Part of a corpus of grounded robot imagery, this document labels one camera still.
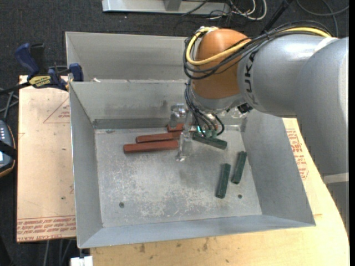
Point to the brown cardboard board red print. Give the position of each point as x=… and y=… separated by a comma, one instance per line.
x=44, y=162

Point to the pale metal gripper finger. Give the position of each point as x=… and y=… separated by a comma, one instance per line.
x=180, y=148
x=188, y=144

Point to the grey metal bin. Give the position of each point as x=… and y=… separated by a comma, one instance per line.
x=155, y=181

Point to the red-brown flat block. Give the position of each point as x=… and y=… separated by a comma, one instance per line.
x=156, y=137
x=149, y=147
x=175, y=127

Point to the dark green flat block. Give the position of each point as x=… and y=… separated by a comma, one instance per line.
x=239, y=167
x=215, y=143
x=223, y=181

